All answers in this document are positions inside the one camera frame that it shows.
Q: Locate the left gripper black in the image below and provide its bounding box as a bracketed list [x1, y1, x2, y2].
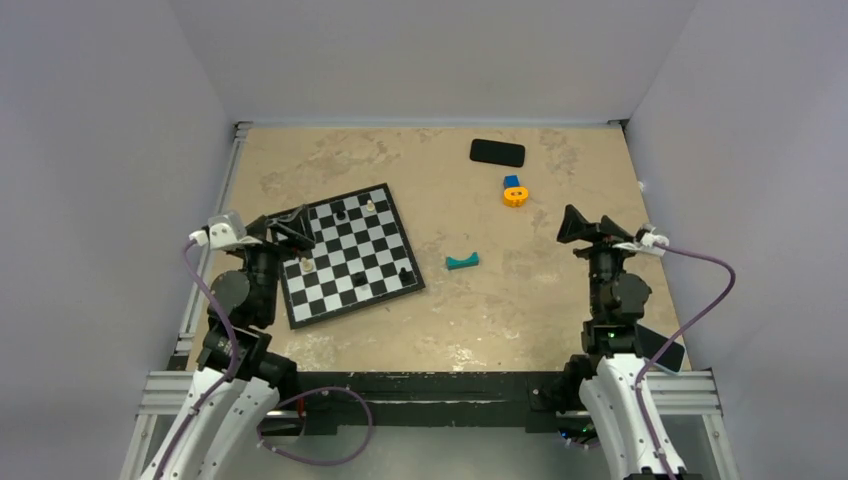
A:
[234, 203, 313, 322]

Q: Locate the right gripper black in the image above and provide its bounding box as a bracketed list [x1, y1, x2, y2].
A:
[556, 204, 640, 316]

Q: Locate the black phone case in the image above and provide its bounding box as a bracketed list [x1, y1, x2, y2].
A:
[469, 138, 526, 168]

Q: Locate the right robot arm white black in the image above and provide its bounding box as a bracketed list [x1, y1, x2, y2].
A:
[556, 204, 699, 479]

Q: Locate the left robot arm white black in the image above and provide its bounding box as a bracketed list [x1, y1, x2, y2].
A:
[141, 205, 316, 479]

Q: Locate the light blue cased phone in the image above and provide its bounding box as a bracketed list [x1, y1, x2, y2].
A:
[636, 324, 686, 374]

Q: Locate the black white chessboard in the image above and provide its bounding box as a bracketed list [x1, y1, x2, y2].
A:
[280, 183, 426, 330]

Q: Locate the black chess piece centre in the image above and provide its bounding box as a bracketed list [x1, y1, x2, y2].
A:
[351, 272, 367, 287]

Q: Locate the blue cube block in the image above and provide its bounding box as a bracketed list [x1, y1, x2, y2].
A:
[503, 175, 521, 189]

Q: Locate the black chess piece right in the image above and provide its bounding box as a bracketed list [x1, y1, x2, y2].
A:
[398, 267, 415, 285]

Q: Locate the teal arch block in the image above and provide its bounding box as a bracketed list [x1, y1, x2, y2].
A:
[445, 252, 480, 271]

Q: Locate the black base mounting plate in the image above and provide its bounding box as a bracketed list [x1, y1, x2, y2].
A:
[260, 371, 598, 444]

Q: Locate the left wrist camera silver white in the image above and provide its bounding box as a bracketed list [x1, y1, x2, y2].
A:
[188, 210, 249, 250]

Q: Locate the orange ring block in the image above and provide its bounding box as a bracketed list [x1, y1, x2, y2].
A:
[502, 186, 529, 208]

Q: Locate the aluminium frame rail left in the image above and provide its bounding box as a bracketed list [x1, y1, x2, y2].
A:
[165, 121, 253, 371]

